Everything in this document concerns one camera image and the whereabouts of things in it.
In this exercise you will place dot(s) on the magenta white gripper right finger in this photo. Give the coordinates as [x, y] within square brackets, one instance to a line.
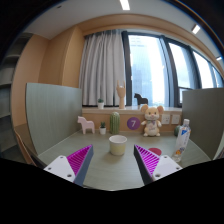
[153, 167]

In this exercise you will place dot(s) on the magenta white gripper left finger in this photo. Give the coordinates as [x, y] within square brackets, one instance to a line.
[73, 167]

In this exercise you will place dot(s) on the clear plastic water bottle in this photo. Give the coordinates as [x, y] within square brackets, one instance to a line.
[182, 140]

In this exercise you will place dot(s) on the red round coaster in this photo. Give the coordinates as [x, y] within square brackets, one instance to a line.
[157, 151]

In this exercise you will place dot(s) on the pale yellow paper cup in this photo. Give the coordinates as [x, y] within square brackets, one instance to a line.
[117, 145]

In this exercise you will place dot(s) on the plush mouse toy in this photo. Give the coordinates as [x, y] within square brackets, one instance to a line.
[151, 122]

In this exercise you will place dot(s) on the pink wooden horse figure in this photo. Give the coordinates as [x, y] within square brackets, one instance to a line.
[86, 124]

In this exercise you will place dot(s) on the round green cactus figure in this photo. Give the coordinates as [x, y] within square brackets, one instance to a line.
[176, 130]

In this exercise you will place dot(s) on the purple round number sign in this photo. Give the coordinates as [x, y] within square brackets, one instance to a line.
[133, 123]

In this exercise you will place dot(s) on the small potted plant on desk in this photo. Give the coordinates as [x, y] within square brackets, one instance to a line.
[102, 128]

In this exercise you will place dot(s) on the left grey desk partition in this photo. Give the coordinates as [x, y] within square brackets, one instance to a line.
[52, 112]

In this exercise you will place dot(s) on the grey desk partition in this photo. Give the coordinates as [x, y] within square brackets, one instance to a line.
[52, 112]
[205, 110]

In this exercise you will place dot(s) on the tall green cactus figure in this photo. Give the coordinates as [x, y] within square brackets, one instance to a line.
[114, 123]

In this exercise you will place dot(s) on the grey shelf unit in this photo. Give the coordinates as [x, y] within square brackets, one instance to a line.
[7, 72]

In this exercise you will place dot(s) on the black horse figure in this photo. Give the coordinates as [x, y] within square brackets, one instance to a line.
[140, 99]

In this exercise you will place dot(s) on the small potted plant on sill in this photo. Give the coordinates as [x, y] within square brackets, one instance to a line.
[100, 103]

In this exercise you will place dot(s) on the right grey desk partition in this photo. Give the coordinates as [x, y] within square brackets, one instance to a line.
[205, 110]

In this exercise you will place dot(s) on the wooden hand sculpture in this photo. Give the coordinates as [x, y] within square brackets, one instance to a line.
[121, 91]

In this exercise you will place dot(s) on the grey curtain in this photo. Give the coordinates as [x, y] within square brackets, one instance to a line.
[102, 68]

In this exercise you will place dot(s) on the white wall socket left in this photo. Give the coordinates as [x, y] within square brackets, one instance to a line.
[165, 119]

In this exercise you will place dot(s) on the white wall socket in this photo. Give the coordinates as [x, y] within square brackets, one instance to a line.
[165, 119]
[175, 119]

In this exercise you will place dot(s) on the white wall socket right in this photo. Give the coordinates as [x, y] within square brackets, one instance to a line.
[175, 119]

